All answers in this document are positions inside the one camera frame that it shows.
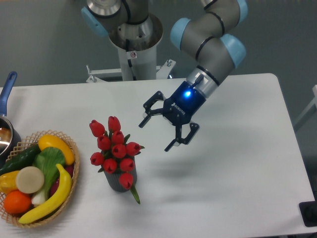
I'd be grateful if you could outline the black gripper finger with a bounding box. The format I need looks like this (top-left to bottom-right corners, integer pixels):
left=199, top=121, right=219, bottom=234
left=139, top=91, right=164, bottom=128
left=164, top=122, right=200, bottom=152

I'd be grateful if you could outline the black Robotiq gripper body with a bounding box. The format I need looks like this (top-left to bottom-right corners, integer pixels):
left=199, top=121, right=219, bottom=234
left=162, top=81, right=206, bottom=126

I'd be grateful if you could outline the red tulip bouquet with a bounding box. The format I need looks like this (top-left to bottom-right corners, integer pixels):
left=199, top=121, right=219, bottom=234
left=89, top=116, right=144, bottom=204

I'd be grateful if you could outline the dark grey ribbed vase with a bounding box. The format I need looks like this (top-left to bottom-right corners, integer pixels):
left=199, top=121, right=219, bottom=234
left=103, top=157, right=137, bottom=194

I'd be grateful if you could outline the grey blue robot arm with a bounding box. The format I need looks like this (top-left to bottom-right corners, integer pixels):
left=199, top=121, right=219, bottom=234
left=81, top=0, right=248, bottom=146

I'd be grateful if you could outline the dark red vegetable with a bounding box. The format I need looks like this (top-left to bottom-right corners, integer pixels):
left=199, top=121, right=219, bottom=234
left=50, top=165, right=74, bottom=197

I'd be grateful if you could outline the yellow squash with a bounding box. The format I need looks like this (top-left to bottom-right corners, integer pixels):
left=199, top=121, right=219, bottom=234
left=38, top=134, right=75, bottom=165

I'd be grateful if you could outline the green bok choy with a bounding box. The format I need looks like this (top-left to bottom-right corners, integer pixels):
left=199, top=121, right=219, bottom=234
left=31, top=147, right=65, bottom=207

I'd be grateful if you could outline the yellow banana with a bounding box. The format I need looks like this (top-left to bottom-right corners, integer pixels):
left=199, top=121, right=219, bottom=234
left=18, top=164, right=72, bottom=225

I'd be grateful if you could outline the black device at table edge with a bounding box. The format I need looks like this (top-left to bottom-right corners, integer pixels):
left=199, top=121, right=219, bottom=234
left=299, top=201, right=317, bottom=227

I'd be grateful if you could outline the woven wicker basket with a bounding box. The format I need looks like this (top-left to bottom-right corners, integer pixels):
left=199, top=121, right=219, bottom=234
left=0, top=130, right=80, bottom=228

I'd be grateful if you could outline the green cucumber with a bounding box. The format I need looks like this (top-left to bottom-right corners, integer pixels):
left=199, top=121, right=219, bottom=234
left=0, top=144, right=41, bottom=175

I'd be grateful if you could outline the beige round disc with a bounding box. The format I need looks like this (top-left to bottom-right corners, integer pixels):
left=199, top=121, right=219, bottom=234
left=15, top=166, right=45, bottom=194

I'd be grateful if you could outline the orange fruit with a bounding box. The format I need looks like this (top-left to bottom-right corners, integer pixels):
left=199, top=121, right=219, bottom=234
left=3, top=190, right=31, bottom=214

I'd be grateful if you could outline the white frame at right edge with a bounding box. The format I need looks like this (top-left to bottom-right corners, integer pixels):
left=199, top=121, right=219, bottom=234
left=293, top=85, right=317, bottom=132

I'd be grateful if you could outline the blue handled saucepan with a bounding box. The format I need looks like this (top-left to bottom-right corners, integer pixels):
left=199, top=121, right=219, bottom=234
left=0, top=71, right=21, bottom=168

